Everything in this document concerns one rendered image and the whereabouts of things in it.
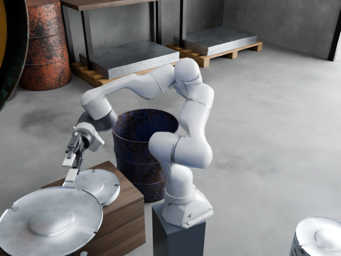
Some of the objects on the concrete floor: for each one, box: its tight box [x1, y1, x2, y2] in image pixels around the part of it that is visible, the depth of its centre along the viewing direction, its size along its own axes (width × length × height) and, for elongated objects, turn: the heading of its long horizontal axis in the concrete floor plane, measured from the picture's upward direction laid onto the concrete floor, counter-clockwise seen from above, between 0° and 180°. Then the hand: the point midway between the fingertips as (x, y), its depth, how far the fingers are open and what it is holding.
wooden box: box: [41, 161, 146, 256], centre depth 179 cm, size 40×38×35 cm
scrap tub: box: [111, 108, 179, 203], centre depth 216 cm, size 42×42×48 cm
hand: (69, 168), depth 116 cm, fingers open, 6 cm apart
